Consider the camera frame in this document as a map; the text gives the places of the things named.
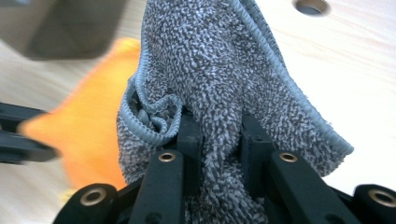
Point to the grey towel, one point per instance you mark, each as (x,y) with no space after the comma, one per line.
(211,62)

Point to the clear grey storage box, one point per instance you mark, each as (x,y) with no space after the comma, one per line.
(62,28)

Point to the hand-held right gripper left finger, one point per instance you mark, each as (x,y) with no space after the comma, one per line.
(165,186)

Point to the orange plush toy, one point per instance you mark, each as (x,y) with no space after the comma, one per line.
(93,124)

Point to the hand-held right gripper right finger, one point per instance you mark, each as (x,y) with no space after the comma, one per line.
(289,186)

